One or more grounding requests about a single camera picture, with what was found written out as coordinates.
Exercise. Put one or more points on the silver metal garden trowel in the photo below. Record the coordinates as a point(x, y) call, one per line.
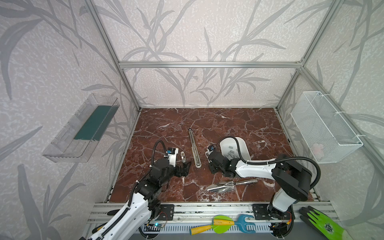
point(229, 186)

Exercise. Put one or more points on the small beige staple remover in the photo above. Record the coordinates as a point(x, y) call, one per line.
point(183, 157)

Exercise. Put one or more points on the white rectangular staple tray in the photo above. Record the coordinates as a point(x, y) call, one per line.
point(229, 149)

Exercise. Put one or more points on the electronics board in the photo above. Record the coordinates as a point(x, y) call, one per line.
point(154, 227)
point(280, 231)

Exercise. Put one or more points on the right electronics board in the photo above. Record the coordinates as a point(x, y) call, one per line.
point(280, 231)

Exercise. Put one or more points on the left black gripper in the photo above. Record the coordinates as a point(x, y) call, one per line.
point(181, 168)

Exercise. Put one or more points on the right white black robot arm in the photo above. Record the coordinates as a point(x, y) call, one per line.
point(296, 176)

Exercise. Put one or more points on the blue plastic toy wrench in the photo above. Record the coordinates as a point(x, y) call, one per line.
point(242, 224)

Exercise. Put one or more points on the green black work glove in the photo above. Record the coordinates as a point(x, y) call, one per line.
point(323, 224)

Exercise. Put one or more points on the pink item in basket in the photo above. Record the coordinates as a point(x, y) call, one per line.
point(318, 151)

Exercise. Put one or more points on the left electronics board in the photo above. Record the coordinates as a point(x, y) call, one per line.
point(154, 227)

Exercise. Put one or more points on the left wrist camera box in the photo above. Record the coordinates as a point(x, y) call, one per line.
point(171, 155)

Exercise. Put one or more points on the clear acrylic wall shelf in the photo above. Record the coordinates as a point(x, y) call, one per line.
point(79, 138)

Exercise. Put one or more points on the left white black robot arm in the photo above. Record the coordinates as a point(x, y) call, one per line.
point(143, 204)

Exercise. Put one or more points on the yellow green toy tool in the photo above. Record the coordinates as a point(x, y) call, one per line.
point(219, 225)

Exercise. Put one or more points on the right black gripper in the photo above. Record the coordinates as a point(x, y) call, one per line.
point(214, 163)

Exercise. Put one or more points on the white wire mesh basket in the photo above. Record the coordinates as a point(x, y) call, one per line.
point(320, 122)

